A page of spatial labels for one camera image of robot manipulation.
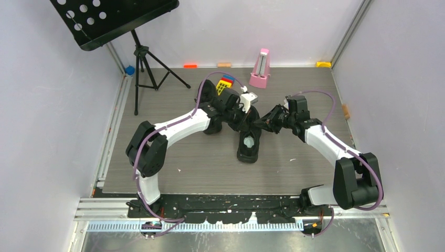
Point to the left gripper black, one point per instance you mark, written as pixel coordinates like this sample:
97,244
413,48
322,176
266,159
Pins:
243,117

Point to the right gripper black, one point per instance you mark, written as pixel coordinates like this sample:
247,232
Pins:
269,123

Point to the black shoe with laces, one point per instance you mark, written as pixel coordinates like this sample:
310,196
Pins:
249,143

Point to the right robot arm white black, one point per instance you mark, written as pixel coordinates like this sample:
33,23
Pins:
356,183

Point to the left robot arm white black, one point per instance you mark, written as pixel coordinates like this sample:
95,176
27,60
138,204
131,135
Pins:
150,142

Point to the black shoe tied left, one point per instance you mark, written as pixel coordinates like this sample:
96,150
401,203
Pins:
207,98

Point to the yellow toy block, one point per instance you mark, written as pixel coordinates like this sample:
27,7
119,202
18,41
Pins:
222,85

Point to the pink metronome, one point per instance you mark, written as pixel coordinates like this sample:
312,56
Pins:
261,72

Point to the tan wooden block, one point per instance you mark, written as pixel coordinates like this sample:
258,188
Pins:
224,65

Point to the yellow block in corner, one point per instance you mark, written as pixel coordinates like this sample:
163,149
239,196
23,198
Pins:
323,64

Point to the brown block right edge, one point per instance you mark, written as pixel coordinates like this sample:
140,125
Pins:
346,112

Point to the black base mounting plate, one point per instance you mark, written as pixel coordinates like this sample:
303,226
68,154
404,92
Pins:
227,209

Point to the blue block in corner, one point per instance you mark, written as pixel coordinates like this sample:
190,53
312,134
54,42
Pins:
130,70

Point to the black music stand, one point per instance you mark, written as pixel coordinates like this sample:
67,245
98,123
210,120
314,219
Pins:
96,23

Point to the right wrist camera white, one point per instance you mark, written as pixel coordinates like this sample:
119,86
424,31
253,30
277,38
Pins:
285,102

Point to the orange block at wall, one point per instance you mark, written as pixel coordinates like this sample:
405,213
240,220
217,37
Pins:
190,66

